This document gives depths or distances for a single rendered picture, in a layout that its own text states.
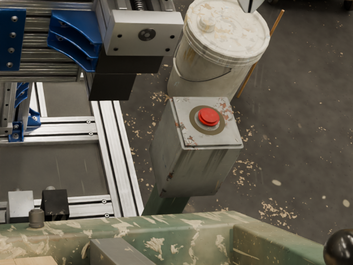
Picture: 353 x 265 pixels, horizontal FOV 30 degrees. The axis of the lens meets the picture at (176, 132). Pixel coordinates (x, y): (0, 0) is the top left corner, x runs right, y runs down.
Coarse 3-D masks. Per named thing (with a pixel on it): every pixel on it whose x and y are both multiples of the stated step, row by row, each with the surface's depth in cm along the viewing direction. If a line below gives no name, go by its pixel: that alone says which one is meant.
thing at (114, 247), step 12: (96, 240) 101; (108, 240) 101; (120, 240) 101; (96, 252) 97; (108, 252) 93; (120, 252) 93; (132, 252) 93; (96, 264) 97; (108, 264) 90; (120, 264) 86; (132, 264) 86; (144, 264) 86
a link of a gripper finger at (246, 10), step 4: (240, 0) 73; (244, 0) 73; (248, 0) 73; (240, 4) 73; (244, 4) 73; (248, 4) 73; (244, 8) 74; (248, 8) 74; (244, 12) 74; (248, 12) 74
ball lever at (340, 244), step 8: (336, 232) 50; (344, 232) 49; (352, 232) 49; (328, 240) 50; (336, 240) 49; (344, 240) 49; (352, 240) 49; (328, 248) 49; (336, 248) 49; (344, 248) 48; (352, 248) 48; (328, 256) 49; (336, 256) 49; (344, 256) 48; (352, 256) 48; (328, 264) 49; (336, 264) 49; (344, 264) 48; (352, 264) 48
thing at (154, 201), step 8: (152, 192) 141; (152, 200) 141; (160, 200) 136; (168, 200) 135; (176, 200) 135; (184, 200) 136; (144, 208) 146; (152, 208) 141; (160, 208) 137; (168, 208) 137; (176, 208) 138
